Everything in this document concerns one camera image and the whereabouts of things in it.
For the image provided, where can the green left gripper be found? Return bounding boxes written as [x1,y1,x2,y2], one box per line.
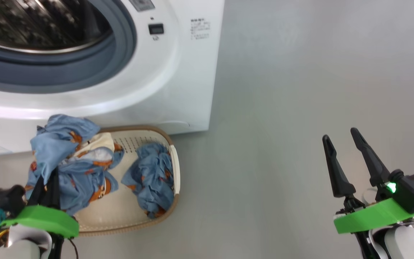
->
[0,169,79,238]

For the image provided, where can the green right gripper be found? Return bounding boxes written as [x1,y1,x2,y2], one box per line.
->
[322,127,414,234]

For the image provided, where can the blue cartoon print pyjama top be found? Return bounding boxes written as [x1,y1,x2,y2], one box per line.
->
[24,114,125,216]

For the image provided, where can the blue cartoon print pyjama trousers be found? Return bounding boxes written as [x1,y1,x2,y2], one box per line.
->
[121,142,175,219]

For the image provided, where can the cream perforated laundry basket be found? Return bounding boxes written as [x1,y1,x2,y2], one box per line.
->
[61,125,181,237]

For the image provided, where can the grey rubber door gasket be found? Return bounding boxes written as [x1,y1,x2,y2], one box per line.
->
[0,0,137,95]

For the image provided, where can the white front-load washing machine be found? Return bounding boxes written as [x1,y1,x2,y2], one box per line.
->
[0,0,225,156]

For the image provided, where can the steel washing machine drum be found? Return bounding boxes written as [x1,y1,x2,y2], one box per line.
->
[0,0,114,54]

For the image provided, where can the round white filter cover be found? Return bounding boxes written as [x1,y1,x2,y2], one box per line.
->
[157,121,190,131]

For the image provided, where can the grey warning label sticker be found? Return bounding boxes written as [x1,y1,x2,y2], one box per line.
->
[128,0,155,12]

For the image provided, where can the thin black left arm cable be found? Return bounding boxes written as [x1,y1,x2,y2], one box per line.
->
[69,237,80,259]

